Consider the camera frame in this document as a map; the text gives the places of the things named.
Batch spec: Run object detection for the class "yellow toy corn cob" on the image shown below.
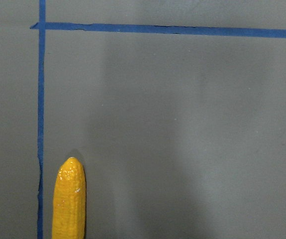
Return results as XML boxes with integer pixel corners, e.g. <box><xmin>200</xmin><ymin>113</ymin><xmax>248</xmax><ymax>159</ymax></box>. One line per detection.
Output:
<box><xmin>51</xmin><ymin>157</ymin><xmax>86</xmax><ymax>239</ymax></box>

